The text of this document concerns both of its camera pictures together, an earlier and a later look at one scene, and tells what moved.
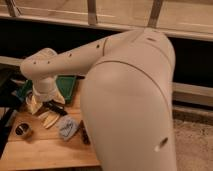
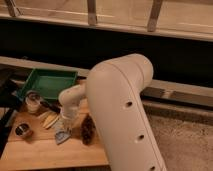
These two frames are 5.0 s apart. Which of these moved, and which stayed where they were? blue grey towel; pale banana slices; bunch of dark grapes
Moved: blue grey towel
Stayed: pale banana slices; bunch of dark grapes
